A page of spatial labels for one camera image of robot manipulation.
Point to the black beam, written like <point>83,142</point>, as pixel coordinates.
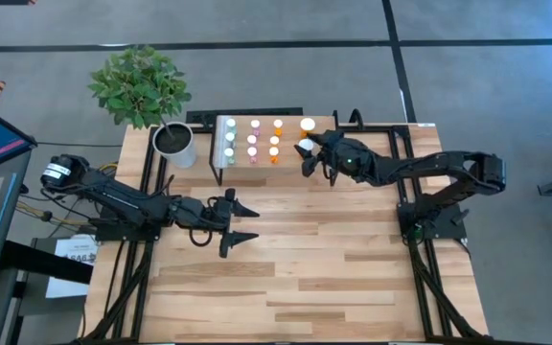
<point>41,261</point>

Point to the white printed paper sheet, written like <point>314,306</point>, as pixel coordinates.
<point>72,249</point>

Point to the wooden shelf black legs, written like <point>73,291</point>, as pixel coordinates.
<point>281,172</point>

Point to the small orange medicine bottle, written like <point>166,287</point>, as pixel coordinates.
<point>278,123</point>
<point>274,140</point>
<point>273,151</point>

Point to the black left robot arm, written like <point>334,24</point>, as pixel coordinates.
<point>122,199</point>

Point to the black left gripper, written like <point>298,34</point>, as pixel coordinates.
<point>209,213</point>

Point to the green artificial tree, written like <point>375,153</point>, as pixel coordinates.
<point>137,86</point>

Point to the white plastic strip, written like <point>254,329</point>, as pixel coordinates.
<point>218,144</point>

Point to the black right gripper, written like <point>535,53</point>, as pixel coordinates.
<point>348,160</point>

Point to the black metal table frame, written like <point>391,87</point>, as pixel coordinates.
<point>422,287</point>

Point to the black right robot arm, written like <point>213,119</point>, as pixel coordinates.
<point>424,165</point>

